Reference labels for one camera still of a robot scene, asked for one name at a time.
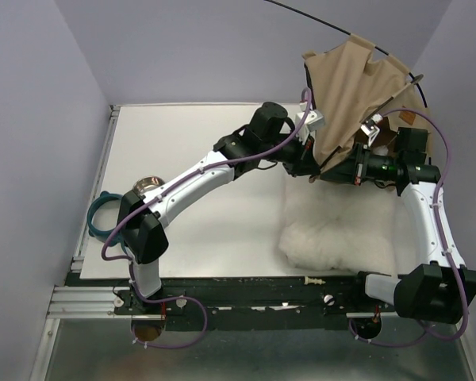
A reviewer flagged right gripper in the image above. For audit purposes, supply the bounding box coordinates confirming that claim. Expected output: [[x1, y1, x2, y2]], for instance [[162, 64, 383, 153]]
[[320, 142, 400, 186]]

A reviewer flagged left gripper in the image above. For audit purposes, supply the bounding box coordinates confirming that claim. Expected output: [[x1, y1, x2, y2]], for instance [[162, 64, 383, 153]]
[[259, 127, 321, 177]]

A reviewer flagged beige pet tent fabric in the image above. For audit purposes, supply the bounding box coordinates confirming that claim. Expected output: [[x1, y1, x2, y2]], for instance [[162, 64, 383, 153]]
[[303, 34, 429, 183]]

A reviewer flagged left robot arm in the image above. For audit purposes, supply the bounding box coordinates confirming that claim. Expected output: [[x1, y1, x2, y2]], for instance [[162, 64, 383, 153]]
[[117, 102, 324, 314]]

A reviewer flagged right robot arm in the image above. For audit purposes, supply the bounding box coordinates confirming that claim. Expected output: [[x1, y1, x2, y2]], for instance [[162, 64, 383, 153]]
[[320, 127, 476, 324]]

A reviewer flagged steel pet bowl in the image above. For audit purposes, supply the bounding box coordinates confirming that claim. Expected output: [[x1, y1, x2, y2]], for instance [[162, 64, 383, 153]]
[[132, 175, 165, 197]]

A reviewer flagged white pompom toy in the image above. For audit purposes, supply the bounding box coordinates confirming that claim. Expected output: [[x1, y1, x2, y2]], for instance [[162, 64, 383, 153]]
[[374, 145, 389, 156]]

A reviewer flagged white fluffy pillow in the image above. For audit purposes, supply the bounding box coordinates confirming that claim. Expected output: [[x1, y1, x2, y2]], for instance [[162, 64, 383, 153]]
[[278, 178, 417, 275]]

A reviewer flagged cream chess piece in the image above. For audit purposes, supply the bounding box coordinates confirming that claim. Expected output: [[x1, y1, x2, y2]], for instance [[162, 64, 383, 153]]
[[304, 276, 325, 285]]

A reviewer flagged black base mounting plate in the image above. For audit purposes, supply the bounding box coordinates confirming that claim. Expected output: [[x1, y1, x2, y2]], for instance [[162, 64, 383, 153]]
[[114, 275, 393, 331]]

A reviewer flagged teal double bowl stand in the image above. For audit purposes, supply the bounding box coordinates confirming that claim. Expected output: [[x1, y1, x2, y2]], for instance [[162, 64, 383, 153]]
[[86, 190, 122, 243]]

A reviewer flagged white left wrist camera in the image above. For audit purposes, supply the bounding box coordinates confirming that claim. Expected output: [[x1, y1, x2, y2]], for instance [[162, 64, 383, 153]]
[[295, 110, 326, 134]]

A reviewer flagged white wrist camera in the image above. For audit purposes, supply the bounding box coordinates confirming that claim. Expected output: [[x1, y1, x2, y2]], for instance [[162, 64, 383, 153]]
[[295, 110, 326, 134], [360, 114, 383, 146]]

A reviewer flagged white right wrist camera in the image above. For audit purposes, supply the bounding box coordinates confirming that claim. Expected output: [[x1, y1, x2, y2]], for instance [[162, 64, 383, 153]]
[[360, 114, 383, 146]]

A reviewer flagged aluminium rail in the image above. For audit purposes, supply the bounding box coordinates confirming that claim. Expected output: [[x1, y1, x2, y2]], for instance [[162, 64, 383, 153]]
[[47, 287, 116, 319]]

